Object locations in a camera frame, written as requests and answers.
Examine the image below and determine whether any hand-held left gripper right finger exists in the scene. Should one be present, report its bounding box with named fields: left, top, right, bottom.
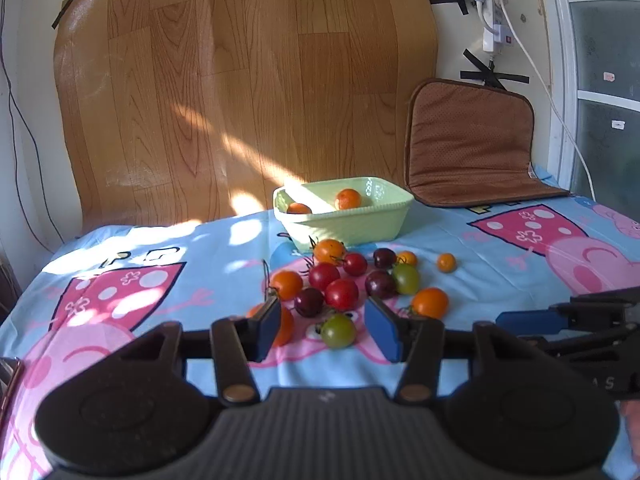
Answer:
left=364, top=297, right=538, bottom=405

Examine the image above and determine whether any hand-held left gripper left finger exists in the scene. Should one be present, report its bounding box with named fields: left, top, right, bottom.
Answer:
left=107, top=297, right=282, bottom=407

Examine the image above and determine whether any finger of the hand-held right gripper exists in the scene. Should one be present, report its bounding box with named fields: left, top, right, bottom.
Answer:
left=496, top=294, right=640, bottom=335
left=522, top=323, right=640, bottom=362

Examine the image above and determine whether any light green ceramic bowl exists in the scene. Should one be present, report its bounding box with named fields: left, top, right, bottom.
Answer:
left=272, top=176, right=415, bottom=253

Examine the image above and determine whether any cartoon pig printed blanket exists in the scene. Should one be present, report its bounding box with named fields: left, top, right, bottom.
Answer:
left=0, top=162, right=640, bottom=480

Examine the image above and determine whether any brown seat cushion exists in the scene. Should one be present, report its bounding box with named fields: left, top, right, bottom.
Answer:
left=404, top=78, right=571, bottom=207

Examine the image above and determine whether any wood grain vinyl sheet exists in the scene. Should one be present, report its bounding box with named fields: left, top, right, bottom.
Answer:
left=52, top=0, right=441, bottom=233

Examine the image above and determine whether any dark slab with pink edge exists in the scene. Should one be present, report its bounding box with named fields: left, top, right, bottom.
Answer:
left=0, top=356, right=24, bottom=423

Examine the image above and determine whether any white framed glass door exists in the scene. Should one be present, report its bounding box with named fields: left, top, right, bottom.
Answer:
left=532, top=0, right=640, bottom=207

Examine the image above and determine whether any white power strip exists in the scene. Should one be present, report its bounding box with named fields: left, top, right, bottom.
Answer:
left=481, top=0, right=516, bottom=54

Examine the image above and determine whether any white power cable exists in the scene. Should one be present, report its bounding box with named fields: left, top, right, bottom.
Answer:
left=495, top=1, right=597, bottom=202

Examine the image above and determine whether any thin dark wall cable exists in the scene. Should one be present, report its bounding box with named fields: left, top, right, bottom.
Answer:
left=0, top=0, right=65, bottom=253

